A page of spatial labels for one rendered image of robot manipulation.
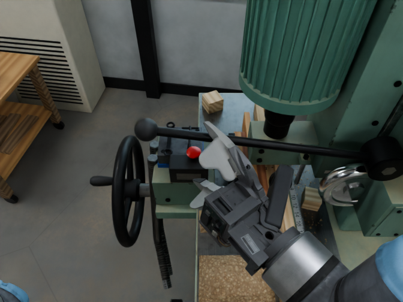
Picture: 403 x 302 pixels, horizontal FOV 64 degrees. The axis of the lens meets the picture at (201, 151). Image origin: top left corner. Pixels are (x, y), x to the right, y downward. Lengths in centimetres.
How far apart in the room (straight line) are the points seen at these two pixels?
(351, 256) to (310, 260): 43
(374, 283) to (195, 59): 196
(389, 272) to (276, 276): 15
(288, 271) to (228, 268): 22
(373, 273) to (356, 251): 52
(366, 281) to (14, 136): 193
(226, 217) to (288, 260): 9
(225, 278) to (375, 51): 44
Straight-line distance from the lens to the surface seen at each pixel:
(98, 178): 77
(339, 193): 67
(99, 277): 168
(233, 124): 89
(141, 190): 85
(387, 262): 33
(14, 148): 205
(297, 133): 71
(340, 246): 86
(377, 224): 66
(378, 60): 54
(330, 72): 51
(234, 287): 63
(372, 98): 59
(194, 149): 66
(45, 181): 206
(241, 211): 44
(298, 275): 43
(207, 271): 64
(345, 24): 48
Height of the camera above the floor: 153
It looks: 50 degrees down
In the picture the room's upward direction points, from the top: straight up
